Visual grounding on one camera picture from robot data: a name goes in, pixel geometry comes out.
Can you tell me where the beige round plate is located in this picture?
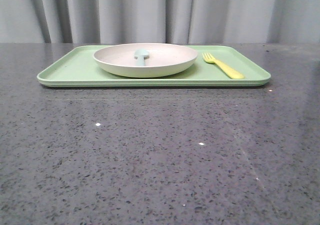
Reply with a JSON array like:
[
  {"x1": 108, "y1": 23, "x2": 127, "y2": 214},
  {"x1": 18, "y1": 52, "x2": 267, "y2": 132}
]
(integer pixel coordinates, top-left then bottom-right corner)
[{"x1": 93, "y1": 43, "x2": 198, "y2": 78}]

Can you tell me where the yellow plastic fork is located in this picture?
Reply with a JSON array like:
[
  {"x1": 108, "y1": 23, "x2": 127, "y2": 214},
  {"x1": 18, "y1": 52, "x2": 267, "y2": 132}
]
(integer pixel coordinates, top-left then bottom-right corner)
[{"x1": 202, "y1": 52, "x2": 245, "y2": 79}]

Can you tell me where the light blue plastic spoon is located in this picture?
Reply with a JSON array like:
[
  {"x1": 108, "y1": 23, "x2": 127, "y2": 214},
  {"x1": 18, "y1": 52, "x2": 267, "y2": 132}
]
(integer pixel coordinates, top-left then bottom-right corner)
[{"x1": 134, "y1": 48, "x2": 149, "y2": 67}]

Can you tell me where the light green plastic tray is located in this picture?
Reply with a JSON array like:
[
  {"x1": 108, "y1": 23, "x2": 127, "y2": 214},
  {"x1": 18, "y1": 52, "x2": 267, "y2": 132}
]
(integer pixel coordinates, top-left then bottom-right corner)
[{"x1": 37, "y1": 45, "x2": 271, "y2": 88}]

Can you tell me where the grey pleated curtain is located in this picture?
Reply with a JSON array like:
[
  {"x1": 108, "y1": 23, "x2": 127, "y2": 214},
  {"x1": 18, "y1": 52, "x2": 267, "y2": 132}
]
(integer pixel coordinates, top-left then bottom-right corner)
[{"x1": 0, "y1": 0, "x2": 320, "y2": 44}]

